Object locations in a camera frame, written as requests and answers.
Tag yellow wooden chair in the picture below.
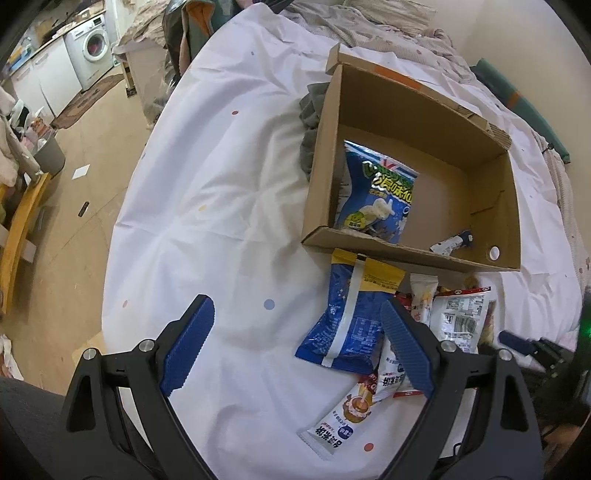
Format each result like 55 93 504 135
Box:
0 171 51 315

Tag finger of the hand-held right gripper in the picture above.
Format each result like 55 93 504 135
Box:
498 330 575 374

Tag white cabinet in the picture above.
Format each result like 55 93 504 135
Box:
9 34 84 118

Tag white red snack packet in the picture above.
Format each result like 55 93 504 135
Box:
429 286 497 356

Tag rumpled beige blanket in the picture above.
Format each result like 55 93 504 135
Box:
277 0 481 84

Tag white blue stick packet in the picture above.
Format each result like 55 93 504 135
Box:
296 376 384 461
372 332 426 402

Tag grey bin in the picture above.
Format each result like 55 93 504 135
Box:
32 131 66 178

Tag small blue white wrapper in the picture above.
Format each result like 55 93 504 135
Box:
429 229 476 254

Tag white washing machine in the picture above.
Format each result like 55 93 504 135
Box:
65 14 114 90

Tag small beige snack packet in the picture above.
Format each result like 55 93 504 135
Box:
409 273 438 324

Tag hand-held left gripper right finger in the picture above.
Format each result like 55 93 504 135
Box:
379 295 546 480

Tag grey cloth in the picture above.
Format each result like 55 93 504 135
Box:
298 83 331 181

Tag pile of clothes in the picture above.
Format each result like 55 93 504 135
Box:
164 0 241 79

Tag brown patterned rug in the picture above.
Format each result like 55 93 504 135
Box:
51 74 125 130

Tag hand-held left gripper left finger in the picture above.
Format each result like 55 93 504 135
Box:
60 294 218 480

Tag blue yellow snack bag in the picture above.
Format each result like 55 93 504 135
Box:
294 248 407 376

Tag brown cardboard box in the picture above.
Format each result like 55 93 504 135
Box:
301 44 522 272

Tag blue chip bag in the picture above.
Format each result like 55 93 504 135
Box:
333 141 420 245

